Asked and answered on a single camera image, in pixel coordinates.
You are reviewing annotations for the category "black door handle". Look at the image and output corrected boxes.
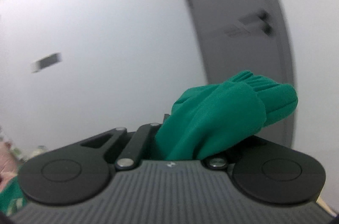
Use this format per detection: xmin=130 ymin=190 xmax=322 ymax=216
xmin=238 ymin=9 xmax=274 ymax=36

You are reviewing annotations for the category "green sweatshirt with white letters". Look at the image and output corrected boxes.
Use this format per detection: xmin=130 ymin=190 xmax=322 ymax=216
xmin=1 ymin=71 xmax=298 ymax=223

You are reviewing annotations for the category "grey wall switch panel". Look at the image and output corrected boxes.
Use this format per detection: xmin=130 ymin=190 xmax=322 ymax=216
xmin=31 ymin=52 xmax=61 ymax=73

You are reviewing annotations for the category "grey door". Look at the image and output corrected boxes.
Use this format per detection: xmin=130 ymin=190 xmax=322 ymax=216
xmin=167 ymin=0 xmax=296 ymax=148

